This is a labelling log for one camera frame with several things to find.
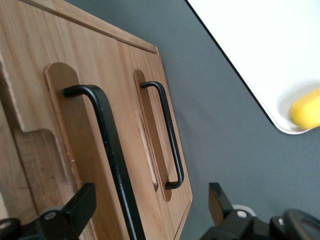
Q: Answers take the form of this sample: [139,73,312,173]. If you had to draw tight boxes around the beige plastic tray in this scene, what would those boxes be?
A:
[186,0,320,136]

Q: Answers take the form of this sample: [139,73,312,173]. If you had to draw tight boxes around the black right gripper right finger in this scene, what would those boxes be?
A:
[199,182,271,240]

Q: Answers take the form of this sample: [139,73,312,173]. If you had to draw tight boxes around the wooden drawer cabinet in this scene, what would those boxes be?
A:
[0,0,193,240]

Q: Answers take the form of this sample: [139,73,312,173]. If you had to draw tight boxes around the wooden drawer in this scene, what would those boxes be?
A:
[0,0,163,240]
[117,39,193,240]

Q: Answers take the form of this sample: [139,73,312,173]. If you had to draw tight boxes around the black metal drawer handle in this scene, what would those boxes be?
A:
[140,81,185,190]
[62,84,147,240]

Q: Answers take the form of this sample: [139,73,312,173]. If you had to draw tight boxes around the yellow lemon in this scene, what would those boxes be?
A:
[289,87,320,130]

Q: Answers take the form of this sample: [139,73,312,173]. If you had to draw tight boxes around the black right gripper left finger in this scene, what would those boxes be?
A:
[37,183,97,240]

